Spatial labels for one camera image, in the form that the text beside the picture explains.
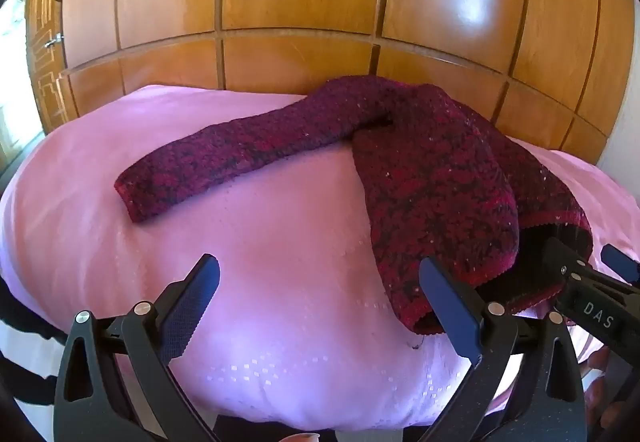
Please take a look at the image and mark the maroon knitted sweater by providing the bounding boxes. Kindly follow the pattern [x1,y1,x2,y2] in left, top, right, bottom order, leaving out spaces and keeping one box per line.
[114,76,595,336]

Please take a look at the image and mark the person's right hand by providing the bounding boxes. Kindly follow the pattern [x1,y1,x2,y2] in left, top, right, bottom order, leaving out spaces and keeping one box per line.
[584,346,616,429]

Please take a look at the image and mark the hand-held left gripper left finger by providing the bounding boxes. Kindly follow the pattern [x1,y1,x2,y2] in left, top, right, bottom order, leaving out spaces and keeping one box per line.
[52,252,221,442]

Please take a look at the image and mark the black white striped cloth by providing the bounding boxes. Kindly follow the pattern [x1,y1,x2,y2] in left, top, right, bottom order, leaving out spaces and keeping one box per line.
[0,272,68,405]

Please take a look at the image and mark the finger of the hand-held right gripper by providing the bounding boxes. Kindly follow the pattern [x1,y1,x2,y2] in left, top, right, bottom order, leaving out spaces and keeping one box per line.
[541,236,593,283]
[601,244,640,283]

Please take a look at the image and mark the window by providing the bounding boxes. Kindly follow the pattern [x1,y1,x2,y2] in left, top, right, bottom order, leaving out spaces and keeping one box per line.
[0,0,43,167]

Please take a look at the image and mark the pink bed sheet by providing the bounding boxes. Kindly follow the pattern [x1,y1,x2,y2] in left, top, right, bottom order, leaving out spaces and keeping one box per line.
[0,82,640,429]

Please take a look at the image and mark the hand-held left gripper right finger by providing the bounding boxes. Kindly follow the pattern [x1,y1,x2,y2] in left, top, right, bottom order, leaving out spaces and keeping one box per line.
[417,256,589,442]

